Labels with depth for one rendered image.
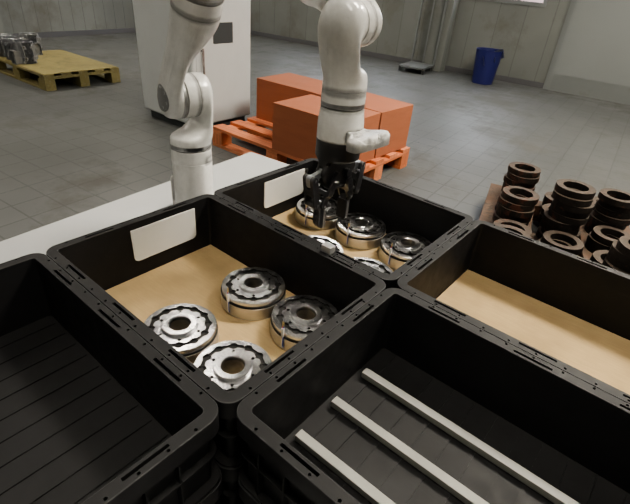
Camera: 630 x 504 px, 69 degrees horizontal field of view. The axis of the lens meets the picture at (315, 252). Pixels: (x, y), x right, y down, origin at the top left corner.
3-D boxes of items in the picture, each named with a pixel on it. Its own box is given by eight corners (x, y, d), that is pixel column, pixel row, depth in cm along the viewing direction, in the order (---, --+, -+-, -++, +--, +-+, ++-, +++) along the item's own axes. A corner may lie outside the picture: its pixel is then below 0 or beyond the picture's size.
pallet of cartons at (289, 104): (409, 164, 372) (421, 103, 346) (345, 199, 306) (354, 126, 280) (282, 125, 437) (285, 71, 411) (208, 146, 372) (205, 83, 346)
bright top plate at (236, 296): (208, 287, 72) (208, 284, 72) (253, 262, 79) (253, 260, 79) (253, 316, 67) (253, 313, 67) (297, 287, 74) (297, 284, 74)
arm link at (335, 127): (356, 156, 68) (361, 114, 64) (303, 136, 74) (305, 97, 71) (392, 145, 73) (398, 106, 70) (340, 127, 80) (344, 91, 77)
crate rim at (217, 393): (44, 263, 66) (40, 249, 65) (210, 203, 86) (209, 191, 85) (228, 426, 45) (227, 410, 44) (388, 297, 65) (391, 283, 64)
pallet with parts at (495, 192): (624, 236, 292) (658, 169, 268) (649, 360, 193) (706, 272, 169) (485, 201, 322) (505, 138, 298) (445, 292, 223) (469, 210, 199)
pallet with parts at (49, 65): (-14, 70, 528) (-25, 33, 508) (62, 62, 594) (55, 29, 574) (49, 92, 470) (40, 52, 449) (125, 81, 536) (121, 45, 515)
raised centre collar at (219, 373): (204, 369, 57) (204, 365, 57) (233, 348, 61) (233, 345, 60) (232, 389, 55) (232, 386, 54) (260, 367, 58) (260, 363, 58)
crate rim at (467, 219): (210, 203, 86) (209, 191, 85) (312, 166, 106) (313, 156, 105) (388, 297, 65) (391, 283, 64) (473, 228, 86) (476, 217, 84)
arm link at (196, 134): (196, 67, 102) (200, 142, 111) (155, 70, 97) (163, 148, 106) (217, 76, 96) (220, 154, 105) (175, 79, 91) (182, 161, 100)
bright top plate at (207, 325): (125, 333, 62) (125, 330, 62) (181, 297, 69) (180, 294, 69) (178, 366, 58) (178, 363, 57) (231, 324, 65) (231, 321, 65)
